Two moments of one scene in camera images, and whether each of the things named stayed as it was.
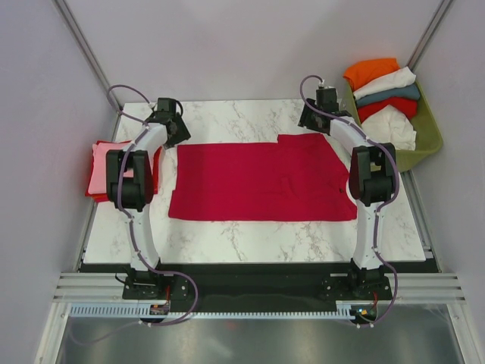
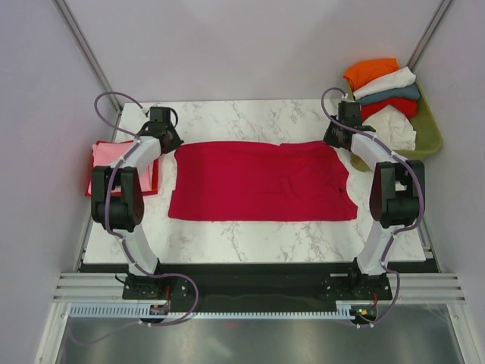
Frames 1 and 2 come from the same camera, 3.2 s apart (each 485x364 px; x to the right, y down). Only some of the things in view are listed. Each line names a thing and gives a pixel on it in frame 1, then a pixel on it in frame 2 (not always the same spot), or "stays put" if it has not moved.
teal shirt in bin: (407, 92) stays put
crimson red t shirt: (298, 178) stays put
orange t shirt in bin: (362, 70) stays put
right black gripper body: (308, 119) → (331, 135)
